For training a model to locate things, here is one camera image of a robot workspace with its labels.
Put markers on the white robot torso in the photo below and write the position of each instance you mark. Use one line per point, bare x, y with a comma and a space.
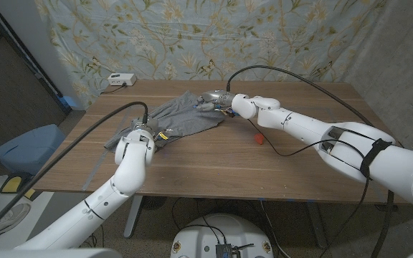
48, 253

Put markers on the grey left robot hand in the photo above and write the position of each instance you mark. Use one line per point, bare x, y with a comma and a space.
147, 125

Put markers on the black round fan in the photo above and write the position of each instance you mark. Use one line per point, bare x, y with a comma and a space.
153, 203

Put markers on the red block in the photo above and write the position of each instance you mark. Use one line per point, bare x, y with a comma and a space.
260, 139

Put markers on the grey shorts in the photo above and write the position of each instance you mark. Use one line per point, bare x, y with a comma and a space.
185, 118

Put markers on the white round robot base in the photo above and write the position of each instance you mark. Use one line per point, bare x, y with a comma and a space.
199, 236

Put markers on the white power strip box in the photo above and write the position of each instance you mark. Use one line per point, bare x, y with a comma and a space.
122, 79

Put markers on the small blue box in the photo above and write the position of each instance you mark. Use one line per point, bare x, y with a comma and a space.
71, 102

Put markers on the perforated partition panel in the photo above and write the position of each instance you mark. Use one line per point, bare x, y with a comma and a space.
5, 89

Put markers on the grey table leg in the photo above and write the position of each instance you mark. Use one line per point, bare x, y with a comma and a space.
317, 225

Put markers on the white table leg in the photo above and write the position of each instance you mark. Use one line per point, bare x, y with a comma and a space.
134, 215

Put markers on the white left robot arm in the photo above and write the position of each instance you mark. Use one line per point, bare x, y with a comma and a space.
120, 182

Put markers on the yellow and black pedal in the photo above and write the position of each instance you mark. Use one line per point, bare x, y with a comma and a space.
13, 183

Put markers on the grey sneaker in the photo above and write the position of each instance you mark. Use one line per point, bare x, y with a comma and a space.
11, 218

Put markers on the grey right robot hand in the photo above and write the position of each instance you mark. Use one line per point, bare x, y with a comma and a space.
217, 98

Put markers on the grey electronics module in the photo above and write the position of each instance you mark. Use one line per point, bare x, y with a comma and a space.
224, 251

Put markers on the floral print backdrop cloth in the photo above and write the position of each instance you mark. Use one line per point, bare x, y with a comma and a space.
138, 39

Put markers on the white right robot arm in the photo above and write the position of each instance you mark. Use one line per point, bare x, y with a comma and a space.
335, 136

